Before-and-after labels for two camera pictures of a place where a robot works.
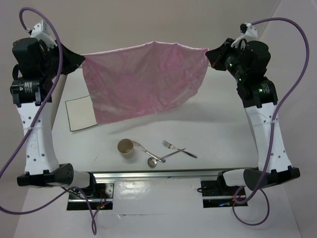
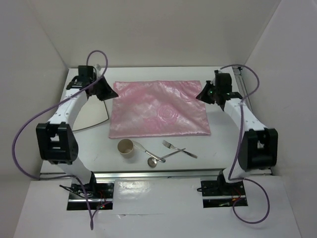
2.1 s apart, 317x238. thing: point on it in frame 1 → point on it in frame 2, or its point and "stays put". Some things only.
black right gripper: [217, 55] → [203, 96]
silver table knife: [148, 152] stays put
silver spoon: [152, 161] stays put
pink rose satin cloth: [143, 79] → [157, 108]
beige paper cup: [126, 148] stays put
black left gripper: [73, 59] → [108, 93]
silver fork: [171, 146] stays put
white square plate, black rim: [80, 113] stays put
